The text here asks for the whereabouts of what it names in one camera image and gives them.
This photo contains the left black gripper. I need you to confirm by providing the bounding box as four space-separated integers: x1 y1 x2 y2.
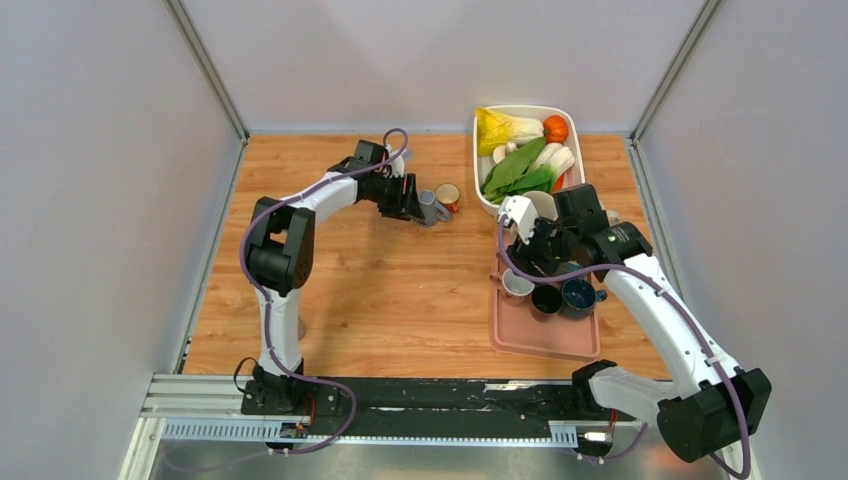
369 172 427 222

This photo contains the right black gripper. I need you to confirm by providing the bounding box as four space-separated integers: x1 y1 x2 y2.
504 211 578 285

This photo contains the grey-blue dotted mug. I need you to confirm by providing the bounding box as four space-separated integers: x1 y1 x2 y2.
418 190 452 227

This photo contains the small brown mug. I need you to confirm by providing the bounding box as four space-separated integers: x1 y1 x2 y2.
530 284 563 321

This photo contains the small pink dotted mug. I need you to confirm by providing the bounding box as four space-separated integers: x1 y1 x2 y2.
490 268 535 306

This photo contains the dark blue round mug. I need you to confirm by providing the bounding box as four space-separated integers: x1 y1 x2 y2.
559 278 608 320

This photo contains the tall white floral mug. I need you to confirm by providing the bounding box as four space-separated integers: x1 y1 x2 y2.
605 210 621 225

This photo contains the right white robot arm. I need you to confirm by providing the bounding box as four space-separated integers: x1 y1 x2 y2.
496 183 772 478

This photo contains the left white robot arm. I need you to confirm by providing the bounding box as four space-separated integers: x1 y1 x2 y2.
239 140 423 415

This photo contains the orange small mug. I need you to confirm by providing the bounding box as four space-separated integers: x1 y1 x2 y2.
435 183 461 214

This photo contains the orange carrot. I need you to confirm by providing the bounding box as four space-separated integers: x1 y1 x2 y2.
551 174 566 194

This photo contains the green leafy vegetable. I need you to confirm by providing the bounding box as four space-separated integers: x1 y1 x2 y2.
480 137 555 204

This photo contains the white bok choy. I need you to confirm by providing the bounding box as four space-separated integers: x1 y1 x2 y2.
528 143 576 181

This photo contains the white vegetable bin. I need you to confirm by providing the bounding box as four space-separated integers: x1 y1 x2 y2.
471 104 586 216

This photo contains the pink plastic tray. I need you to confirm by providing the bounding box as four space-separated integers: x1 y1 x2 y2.
489 252 601 362

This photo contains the white mushroom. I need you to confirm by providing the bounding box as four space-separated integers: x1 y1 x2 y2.
492 142 518 164

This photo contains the small orange pumpkin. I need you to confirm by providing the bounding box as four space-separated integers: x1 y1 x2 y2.
542 115 570 143

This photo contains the yellow napa cabbage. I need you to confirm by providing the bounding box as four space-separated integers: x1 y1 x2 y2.
475 107 544 157

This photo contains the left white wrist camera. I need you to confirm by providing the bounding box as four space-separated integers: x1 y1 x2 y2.
383 149 411 178

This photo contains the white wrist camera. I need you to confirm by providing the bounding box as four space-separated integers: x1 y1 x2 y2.
496 195 539 245
383 149 411 178

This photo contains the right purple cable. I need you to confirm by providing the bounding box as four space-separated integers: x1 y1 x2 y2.
495 215 753 480

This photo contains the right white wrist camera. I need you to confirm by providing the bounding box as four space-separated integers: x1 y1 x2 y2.
496 195 539 245

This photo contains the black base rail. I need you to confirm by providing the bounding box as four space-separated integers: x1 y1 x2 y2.
240 378 613 440

